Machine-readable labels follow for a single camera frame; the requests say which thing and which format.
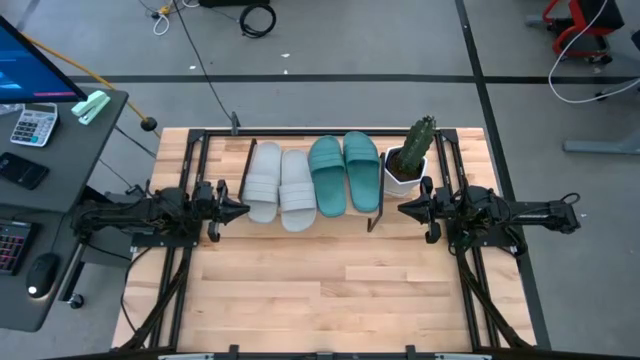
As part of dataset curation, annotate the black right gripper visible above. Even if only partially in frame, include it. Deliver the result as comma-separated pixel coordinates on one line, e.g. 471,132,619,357
397,174,455,245

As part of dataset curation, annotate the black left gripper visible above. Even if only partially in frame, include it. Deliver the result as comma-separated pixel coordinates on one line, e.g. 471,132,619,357
192,179,251,244

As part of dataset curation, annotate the grey rubber slide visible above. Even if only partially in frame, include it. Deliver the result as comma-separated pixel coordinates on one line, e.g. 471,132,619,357
278,148,319,234
242,141,283,225

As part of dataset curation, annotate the wooden shelf with black legs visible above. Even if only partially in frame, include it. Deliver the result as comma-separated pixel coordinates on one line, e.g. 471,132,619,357
237,138,386,234

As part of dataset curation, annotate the green rubber slide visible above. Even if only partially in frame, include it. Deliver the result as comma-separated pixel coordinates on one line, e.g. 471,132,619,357
342,130,381,214
307,134,348,219

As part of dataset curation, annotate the green cactus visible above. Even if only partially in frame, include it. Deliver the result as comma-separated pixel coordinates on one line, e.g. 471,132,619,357
397,115,436,176

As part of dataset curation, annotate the dark grey desk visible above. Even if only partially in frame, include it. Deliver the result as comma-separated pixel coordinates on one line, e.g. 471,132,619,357
0,87,130,334

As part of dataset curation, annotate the mint green stapler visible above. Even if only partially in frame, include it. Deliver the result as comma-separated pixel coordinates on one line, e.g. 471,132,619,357
70,89,112,126

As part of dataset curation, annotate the grey table foot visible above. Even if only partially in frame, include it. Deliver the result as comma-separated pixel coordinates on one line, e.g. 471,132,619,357
562,77,640,155

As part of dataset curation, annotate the black computer mouse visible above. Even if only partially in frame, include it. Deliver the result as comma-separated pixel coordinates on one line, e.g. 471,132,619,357
24,252,61,301

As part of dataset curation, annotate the black box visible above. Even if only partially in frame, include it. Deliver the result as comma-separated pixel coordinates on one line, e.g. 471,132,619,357
198,0,271,8

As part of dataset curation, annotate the black smartphone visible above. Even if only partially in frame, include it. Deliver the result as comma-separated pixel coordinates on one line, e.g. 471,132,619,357
0,151,51,191

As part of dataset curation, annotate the grey desk calculator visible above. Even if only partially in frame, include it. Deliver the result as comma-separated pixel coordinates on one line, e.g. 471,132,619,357
9,102,60,148

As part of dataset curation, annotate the backlit black keyboard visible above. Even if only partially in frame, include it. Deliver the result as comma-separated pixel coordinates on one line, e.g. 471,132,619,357
0,218,34,277

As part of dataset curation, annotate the computer monitor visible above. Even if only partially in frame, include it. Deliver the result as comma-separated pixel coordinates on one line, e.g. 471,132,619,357
0,14,89,105

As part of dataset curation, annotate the red and black cart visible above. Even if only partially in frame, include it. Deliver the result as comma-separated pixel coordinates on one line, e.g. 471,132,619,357
542,0,626,65

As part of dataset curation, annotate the black aluminium table frame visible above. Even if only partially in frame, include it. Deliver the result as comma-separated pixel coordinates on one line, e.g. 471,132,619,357
112,127,539,360

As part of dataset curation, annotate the long black cable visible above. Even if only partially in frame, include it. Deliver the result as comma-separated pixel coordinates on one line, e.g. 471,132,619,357
171,0,236,121

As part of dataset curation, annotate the coiled black cable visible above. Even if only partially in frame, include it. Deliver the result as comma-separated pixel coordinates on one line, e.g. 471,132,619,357
238,3,277,39

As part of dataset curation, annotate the long white cable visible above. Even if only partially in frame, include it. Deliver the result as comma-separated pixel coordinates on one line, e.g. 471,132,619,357
548,0,640,105

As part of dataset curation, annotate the small white looped cable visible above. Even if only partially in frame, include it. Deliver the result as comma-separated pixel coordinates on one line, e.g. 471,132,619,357
151,4,172,37

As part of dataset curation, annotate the yellow orange cable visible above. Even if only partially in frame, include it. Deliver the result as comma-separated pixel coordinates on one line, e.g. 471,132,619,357
22,33,161,139

